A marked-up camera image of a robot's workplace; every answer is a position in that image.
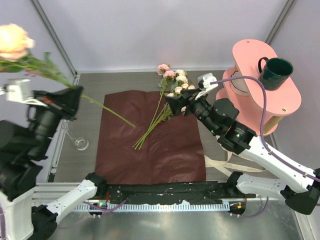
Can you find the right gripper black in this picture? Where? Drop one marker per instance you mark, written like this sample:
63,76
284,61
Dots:
189,104

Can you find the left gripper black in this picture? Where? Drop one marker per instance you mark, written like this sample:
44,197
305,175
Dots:
59,107

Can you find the red wrapping paper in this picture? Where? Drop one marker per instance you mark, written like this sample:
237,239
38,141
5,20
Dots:
171,153

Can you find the cream printed ribbon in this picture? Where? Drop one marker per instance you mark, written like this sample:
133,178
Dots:
224,166

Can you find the peach rose stem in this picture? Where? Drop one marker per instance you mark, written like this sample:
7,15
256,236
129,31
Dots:
16,56

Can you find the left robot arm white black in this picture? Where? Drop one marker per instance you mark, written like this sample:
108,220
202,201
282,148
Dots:
21,149

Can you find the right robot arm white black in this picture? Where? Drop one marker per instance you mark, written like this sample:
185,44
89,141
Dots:
297,185

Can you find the clear glass vase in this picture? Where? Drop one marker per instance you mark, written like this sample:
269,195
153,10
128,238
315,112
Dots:
80,143

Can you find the white bowl on shelf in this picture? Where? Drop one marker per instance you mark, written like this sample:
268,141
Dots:
239,87

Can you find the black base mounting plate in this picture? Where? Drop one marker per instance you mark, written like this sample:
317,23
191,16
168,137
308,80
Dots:
195,193

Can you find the dark green mug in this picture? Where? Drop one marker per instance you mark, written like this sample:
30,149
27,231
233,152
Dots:
274,72

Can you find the pink three-tier wooden shelf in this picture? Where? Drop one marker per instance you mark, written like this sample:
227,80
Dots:
280,103

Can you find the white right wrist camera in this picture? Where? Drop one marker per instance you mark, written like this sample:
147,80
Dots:
206,83

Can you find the white slotted cable duct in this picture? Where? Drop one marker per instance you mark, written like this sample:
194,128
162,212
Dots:
183,207

